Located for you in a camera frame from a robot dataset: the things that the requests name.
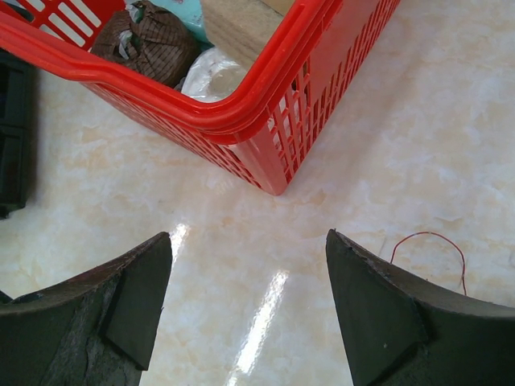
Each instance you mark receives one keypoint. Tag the brown cardboard box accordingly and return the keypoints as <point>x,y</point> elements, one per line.
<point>240,28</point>

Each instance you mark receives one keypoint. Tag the white plastic bag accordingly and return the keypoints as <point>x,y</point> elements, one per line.
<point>212,77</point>

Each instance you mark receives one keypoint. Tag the red plastic basket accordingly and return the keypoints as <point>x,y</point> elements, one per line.
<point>265,129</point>

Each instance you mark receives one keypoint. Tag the brown wrapped package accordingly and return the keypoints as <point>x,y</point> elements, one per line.
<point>156,62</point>

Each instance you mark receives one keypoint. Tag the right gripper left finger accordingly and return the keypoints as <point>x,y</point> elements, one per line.
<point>97,328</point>

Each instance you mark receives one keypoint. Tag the black divided tray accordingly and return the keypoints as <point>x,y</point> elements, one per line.
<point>17,119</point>

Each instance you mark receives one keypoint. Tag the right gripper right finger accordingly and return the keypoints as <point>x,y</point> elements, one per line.
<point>399,329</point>

